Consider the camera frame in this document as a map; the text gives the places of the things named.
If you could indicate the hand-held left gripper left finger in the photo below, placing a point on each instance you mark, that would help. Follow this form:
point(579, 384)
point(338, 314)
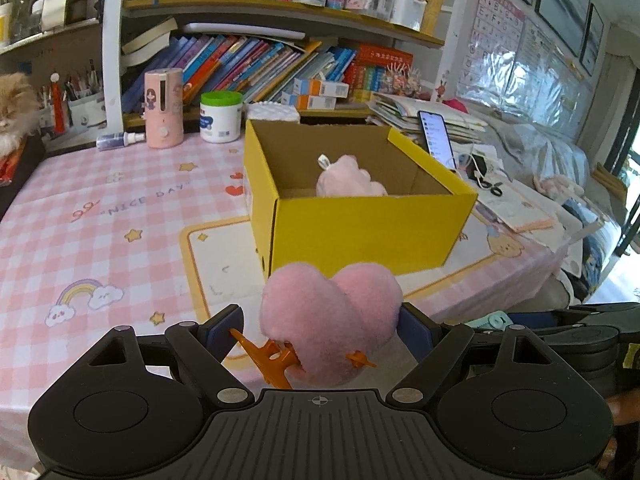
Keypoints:
point(225, 332)

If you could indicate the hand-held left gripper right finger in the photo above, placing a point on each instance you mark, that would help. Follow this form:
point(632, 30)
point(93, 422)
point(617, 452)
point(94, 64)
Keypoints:
point(417, 330)

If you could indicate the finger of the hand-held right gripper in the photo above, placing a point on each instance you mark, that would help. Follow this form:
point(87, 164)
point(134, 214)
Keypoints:
point(590, 316)
point(585, 342)

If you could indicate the mint green toy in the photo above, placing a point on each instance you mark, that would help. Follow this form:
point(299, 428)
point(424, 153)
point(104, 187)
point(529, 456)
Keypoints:
point(492, 320)

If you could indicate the pink plush with orange feet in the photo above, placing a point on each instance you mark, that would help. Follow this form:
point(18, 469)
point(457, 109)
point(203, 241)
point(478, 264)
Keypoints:
point(325, 310)

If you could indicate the yellow cardboard box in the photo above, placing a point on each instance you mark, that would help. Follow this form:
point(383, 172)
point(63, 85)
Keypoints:
point(360, 230)

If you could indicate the pink pig plush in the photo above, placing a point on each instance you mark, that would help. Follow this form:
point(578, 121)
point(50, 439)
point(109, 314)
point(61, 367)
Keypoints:
point(350, 180)

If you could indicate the grey round stool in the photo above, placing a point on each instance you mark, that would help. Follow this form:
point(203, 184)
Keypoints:
point(545, 292)

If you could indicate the dark blue patterned cloth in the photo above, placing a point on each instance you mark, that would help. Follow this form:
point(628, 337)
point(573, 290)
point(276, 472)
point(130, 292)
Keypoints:
point(595, 255)

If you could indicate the printed paper sheet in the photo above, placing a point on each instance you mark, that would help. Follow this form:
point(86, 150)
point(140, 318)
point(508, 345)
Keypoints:
point(515, 207)

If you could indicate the pale pink plush toy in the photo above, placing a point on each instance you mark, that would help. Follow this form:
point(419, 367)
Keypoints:
point(557, 187)

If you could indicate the pink checked tablecloth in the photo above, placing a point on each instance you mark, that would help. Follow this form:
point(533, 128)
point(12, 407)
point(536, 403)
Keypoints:
point(100, 240)

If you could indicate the black scissors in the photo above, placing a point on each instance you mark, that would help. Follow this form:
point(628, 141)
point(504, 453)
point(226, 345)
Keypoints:
point(494, 188)

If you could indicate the grey quilted blanket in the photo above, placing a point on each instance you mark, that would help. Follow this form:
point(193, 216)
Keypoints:
point(540, 150)

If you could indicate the black power adapter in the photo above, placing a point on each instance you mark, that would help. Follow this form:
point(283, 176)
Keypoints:
point(479, 166)

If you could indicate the black smartphone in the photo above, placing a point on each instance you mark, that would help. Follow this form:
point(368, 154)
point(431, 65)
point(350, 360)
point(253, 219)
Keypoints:
point(436, 137)

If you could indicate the stack of papers and booklets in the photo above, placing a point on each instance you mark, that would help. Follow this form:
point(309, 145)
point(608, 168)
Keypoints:
point(460, 122)

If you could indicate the white jar with green lid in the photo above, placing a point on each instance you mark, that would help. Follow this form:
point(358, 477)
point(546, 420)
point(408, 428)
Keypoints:
point(220, 120)

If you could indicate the clear spray bottle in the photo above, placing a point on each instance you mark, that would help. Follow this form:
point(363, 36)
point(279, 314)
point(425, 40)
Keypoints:
point(120, 141)

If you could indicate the white embossed tissue pack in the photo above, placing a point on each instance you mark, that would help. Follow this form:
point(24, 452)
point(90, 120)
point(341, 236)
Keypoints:
point(272, 112)

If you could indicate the pink humidifier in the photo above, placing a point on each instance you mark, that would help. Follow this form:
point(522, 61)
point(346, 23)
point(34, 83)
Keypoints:
point(164, 110)

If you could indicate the orange blue small carton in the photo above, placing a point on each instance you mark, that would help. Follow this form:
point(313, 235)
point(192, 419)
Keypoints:
point(310, 101)
point(320, 88)

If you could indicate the colourful bead ornament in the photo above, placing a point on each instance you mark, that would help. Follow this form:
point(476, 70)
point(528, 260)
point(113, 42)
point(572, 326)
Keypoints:
point(405, 82)

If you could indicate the white pen holder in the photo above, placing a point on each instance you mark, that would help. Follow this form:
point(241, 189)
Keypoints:
point(87, 112)

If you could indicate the row of colourful books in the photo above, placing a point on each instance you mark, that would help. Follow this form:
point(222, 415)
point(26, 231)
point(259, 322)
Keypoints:
point(240, 65)

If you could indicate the red boxed book set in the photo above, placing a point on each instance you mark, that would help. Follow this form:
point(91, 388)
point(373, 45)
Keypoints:
point(380, 55)

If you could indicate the red hanging ornament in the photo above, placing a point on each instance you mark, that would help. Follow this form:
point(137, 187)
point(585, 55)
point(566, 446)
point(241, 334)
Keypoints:
point(59, 105)

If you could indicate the grey flat book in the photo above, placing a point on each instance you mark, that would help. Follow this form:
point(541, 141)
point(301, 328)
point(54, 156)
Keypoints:
point(240, 31)

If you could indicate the thick paperback books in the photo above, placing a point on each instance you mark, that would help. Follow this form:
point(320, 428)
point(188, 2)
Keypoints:
point(150, 40)

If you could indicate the orange fluffy cat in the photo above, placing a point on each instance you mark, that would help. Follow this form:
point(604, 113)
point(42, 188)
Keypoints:
point(12, 110)

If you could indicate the white desk organizer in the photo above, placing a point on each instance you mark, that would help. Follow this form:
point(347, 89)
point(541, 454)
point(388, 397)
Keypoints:
point(407, 12)

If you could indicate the yellow woven holder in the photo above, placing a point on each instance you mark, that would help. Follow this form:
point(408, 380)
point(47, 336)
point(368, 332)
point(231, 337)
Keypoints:
point(434, 0)

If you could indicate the plastic covered wall chart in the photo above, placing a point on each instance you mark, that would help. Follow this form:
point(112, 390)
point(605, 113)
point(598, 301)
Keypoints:
point(555, 65)

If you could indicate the alphabet wall poster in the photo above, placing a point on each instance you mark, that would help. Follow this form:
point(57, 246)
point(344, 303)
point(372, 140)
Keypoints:
point(492, 30)

